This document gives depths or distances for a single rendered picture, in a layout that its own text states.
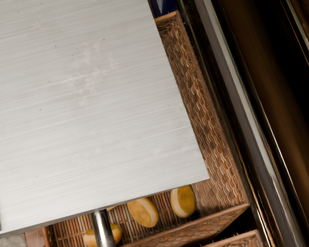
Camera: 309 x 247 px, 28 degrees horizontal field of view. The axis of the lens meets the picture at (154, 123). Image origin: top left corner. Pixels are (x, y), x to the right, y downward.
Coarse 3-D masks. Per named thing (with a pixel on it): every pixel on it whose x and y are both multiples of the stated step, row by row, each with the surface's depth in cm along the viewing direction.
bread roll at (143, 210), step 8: (136, 200) 158; (144, 200) 158; (136, 208) 158; (144, 208) 157; (152, 208) 157; (136, 216) 159; (144, 216) 158; (152, 216) 157; (144, 224) 158; (152, 224) 157
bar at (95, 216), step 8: (96, 216) 102; (104, 216) 102; (96, 224) 102; (104, 224) 101; (96, 232) 101; (104, 232) 101; (112, 232) 102; (96, 240) 101; (104, 240) 100; (112, 240) 101
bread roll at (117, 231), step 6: (114, 228) 155; (120, 228) 156; (84, 234) 156; (90, 234) 154; (114, 234) 154; (120, 234) 156; (84, 240) 155; (90, 240) 154; (90, 246) 155; (96, 246) 154
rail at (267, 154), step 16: (208, 0) 89; (224, 16) 88; (224, 32) 86; (224, 48) 86; (240, 64) 84; (240, 80) 83; (240, 96) 83; (256, 96) 82; (256, 112) 81; (256, 128) 80; (272, 144) 79; (272, 160) 78; (272, 176) 78; (288, 176) 77; (288, 192) 76; (288, 208) 76; (288, 224) 76; (304, 224) 75; (304, 240) 74
